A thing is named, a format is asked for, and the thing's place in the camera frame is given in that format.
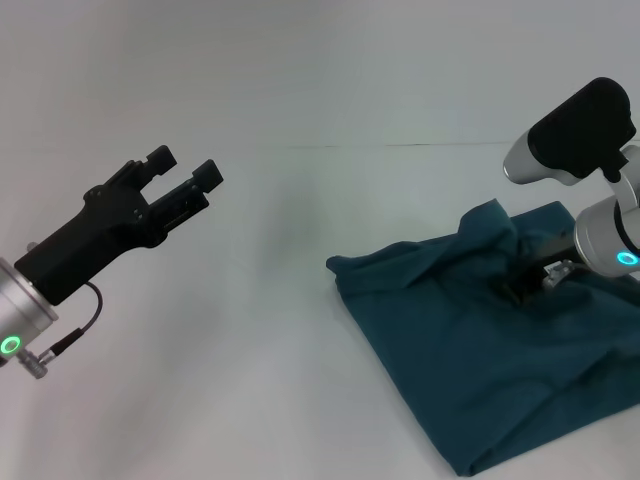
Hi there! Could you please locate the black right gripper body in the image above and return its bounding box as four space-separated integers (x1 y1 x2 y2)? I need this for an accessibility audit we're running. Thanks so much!
529 232 579 266

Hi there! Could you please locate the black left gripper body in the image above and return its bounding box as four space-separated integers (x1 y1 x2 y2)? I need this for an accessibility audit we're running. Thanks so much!
13 172 167 307

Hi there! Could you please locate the teal blue shirt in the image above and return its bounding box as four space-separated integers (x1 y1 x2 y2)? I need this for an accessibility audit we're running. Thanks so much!
325 198 640 477

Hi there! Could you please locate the silver stud on right gripper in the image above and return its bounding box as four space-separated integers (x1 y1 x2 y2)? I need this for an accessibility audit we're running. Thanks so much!
542 258 576 290

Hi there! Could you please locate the dark cable with silver plug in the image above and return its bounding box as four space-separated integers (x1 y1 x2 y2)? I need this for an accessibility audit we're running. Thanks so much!
18 280 104 380

